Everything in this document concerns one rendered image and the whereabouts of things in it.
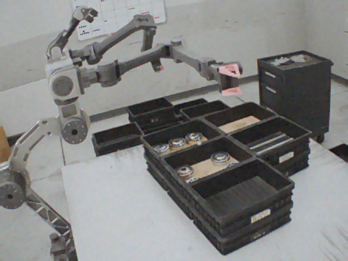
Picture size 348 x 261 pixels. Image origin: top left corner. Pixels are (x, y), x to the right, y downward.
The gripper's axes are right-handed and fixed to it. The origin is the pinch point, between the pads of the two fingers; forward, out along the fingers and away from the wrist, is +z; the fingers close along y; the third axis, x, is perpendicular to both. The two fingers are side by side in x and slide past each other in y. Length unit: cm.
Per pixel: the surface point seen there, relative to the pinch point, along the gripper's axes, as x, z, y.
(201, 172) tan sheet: 0, -49, 62
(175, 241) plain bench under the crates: 26, -20, 75
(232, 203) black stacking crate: -3, -18, 62
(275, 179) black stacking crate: -25, -17, 57
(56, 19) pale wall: 57, -356, -5
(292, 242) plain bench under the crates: -20, 9, 75
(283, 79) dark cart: -119, -148, 64
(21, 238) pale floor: 134, -145, 144
